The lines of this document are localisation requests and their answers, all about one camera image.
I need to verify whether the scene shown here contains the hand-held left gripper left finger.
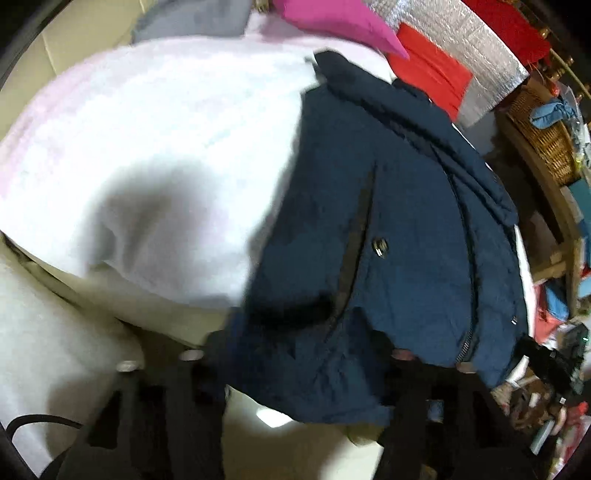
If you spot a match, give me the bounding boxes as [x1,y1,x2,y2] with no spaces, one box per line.
[41,348,232,480]

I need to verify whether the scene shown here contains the grey cloth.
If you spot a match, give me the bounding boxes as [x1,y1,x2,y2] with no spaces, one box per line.
[131,0,259,44]

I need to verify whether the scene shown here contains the red cloth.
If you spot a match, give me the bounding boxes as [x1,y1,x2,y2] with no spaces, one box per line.
[462,0,552,65]
[387,22,474,121]

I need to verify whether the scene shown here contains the wicker basket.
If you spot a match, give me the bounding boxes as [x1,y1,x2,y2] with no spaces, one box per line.
[505,78,580,188]

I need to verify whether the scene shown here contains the silver foil mat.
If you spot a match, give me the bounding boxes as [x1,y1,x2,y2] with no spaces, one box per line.
[369,0,531,127]

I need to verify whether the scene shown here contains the colourful clutter pile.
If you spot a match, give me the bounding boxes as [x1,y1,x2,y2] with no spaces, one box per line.
[531,268,591,352]

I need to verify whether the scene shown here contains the navy blue jacket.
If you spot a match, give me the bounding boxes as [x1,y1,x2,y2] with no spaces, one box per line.
[203,50,532,428]

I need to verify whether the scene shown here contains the white fleece blanket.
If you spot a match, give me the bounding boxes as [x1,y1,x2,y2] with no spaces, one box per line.
[0,21,539,342]

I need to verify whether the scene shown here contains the magenta pillow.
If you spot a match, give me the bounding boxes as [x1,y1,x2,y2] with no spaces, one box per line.
[272,0,411,60]

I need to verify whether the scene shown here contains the light blue cloth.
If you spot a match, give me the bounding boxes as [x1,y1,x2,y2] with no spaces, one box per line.
[530,100,583,130]

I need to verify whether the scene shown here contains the wooden chair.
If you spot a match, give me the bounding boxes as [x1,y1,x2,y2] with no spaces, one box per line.
[496,111,587,319]

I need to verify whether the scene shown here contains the black cable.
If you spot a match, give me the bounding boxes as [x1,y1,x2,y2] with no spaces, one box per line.
[7,414,81,444]

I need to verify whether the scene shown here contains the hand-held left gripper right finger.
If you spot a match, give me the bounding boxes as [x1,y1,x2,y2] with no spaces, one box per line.
[379,348,548,480]

